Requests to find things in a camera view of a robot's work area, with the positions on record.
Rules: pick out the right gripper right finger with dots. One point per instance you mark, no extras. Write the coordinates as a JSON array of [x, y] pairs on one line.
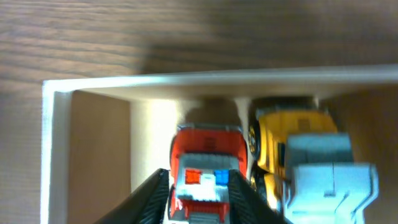
[[246, 206]]

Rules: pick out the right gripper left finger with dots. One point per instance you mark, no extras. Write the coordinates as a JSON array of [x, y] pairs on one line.
[[146, 205]]

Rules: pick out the red toy fire truck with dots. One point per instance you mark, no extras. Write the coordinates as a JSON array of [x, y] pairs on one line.
[[201, 157]]

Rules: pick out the yellow grey toy truck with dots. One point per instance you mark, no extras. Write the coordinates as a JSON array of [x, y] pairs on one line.
[[304, 167]]

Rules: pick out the white cardboard box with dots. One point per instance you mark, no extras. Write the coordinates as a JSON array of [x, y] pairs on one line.
[[102, 137]]

